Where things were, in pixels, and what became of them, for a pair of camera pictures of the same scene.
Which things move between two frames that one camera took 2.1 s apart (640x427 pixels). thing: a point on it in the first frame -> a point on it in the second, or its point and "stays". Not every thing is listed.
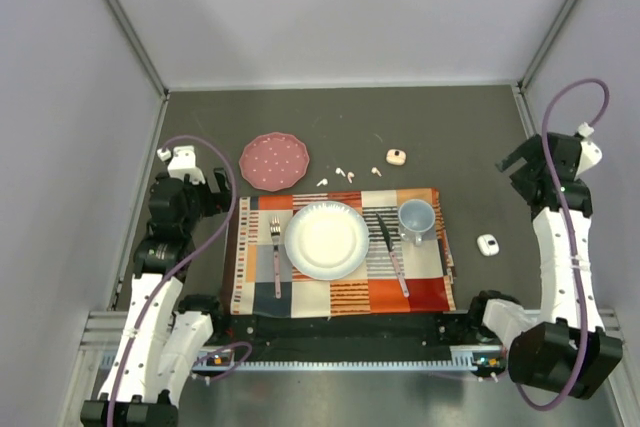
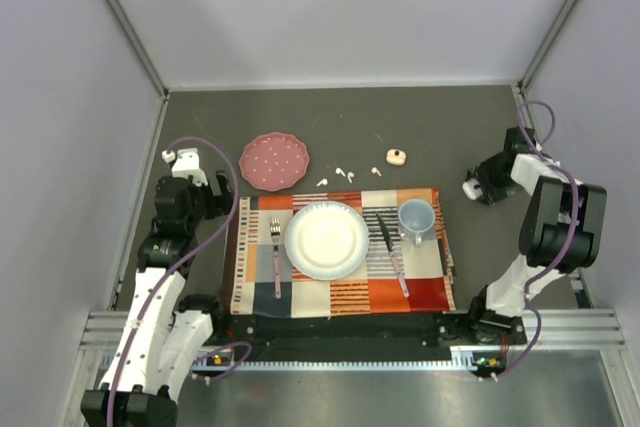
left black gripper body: x=204 y=202 stays
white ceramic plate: x=326 y=240 stays
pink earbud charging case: x=395 y=157 stays
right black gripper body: x=527 y=170 -> x=496 y=185
